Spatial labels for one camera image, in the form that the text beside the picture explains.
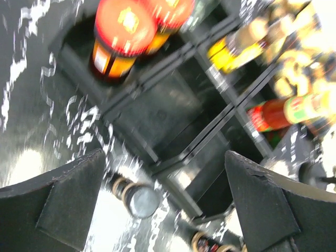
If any red lid jar front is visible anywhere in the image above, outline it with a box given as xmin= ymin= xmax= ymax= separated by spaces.
xmin=91 ymin=0 xmax=157 ymax=85

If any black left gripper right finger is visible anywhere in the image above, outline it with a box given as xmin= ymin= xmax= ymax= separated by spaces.
xmin=225 ymin=151 xmax=335 ymax=251

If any red sauce bottle front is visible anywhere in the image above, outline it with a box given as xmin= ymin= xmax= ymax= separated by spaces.
xmin=247 ymin=91 xmax=335 ymax=132

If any yellow plaid cloth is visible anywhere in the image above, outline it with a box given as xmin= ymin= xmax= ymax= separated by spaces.
xmin=263 ymin=1 xmax=335 ymax=98

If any black compartment organizer tray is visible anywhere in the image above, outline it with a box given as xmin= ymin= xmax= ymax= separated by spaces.
xmin=49 ymin=1 xmax=273 ymax=223

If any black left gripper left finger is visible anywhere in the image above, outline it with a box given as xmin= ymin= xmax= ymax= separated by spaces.
xmin=1 ymin=149 xmax=106 ymax=251

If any black top grinder back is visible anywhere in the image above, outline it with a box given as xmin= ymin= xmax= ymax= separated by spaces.
xmin=260 ymin=158 xmax=335 ymax=193

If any small glass jar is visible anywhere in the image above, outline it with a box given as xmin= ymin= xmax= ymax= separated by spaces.
xmin=180 ymin=223 xmax=242 ymax=252

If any red lid jar back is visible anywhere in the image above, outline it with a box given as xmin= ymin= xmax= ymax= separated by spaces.
xmin=142 ymin=0 xmax=195 ymax=55

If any red lid jar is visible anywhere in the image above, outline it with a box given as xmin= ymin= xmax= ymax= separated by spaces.
xmin=142 ymin=0 xmax=195 ymax=55
xmin=91 ymin=0 xmax=157 ymax=85

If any yellow label bottle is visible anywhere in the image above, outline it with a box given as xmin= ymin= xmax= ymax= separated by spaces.
xmin=207 ymin=17 xmax=269 ymax=74

